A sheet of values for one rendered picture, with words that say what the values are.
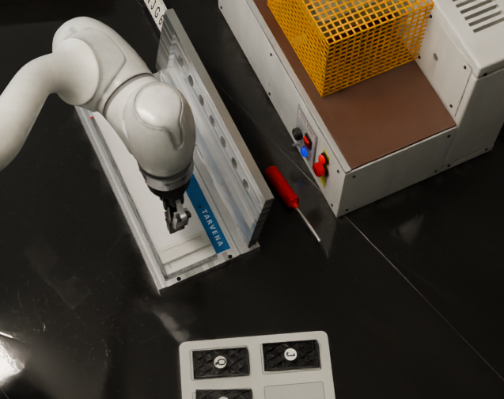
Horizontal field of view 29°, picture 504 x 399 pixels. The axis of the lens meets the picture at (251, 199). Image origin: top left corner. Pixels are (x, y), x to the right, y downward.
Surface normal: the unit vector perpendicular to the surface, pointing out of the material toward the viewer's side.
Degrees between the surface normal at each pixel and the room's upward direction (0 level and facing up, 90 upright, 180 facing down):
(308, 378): 0
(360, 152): 0
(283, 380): 0
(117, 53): 31
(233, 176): 79
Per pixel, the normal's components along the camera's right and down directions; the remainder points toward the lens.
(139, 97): -0.13, -0.40
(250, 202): -0.88, 0.29
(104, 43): 0.45, -0.65
